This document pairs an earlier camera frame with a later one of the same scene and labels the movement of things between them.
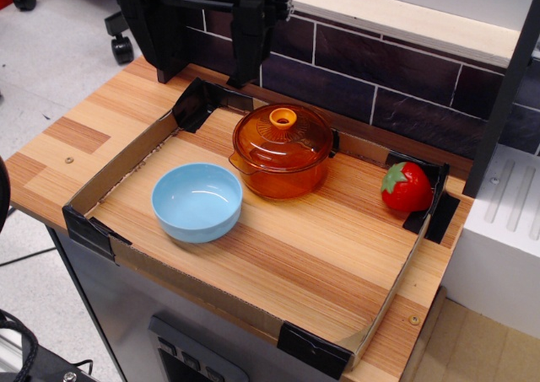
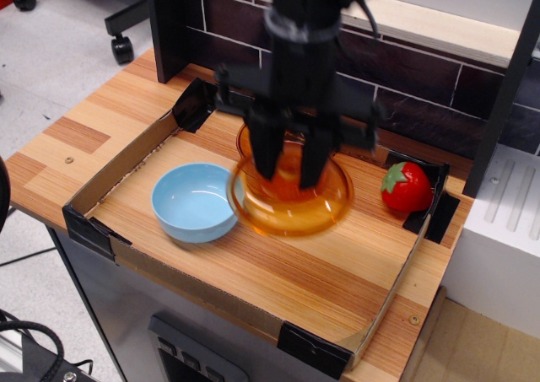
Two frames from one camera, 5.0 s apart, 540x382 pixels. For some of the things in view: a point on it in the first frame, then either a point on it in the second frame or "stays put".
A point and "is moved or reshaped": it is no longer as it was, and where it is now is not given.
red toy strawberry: [406, 187] stays put
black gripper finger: [160, 29] → [267, 131]
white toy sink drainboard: [496, 269] stays put
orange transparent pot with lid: [283, 137] is moved or reshaped
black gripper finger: [252, 20] → [321, 141]
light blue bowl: [197, 202] stays put
